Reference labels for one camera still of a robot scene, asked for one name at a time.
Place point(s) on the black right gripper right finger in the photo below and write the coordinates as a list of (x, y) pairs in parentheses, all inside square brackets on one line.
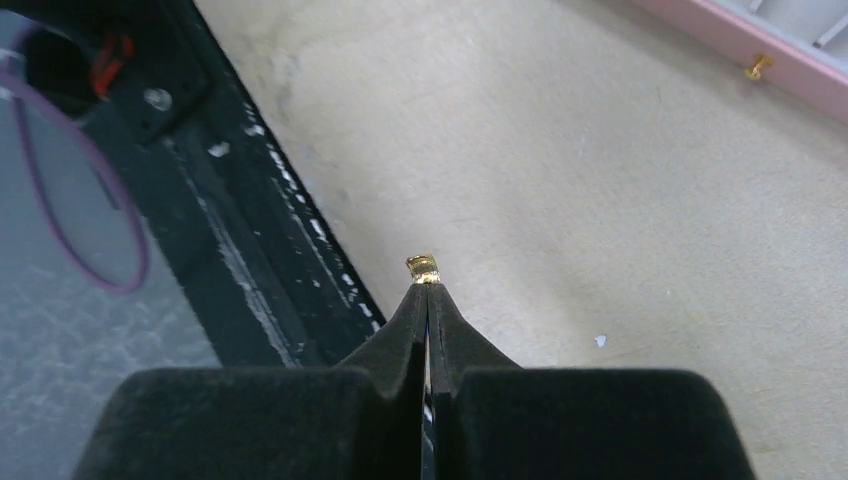
[(496, 420)]

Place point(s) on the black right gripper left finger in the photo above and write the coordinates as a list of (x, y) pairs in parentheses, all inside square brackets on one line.
[(360, 419)]

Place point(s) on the pink jewelry box drawer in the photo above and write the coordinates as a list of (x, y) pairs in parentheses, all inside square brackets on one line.
[(799, 46)]

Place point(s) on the small gold earring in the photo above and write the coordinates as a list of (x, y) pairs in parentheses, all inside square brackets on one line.
[(423, 269)]

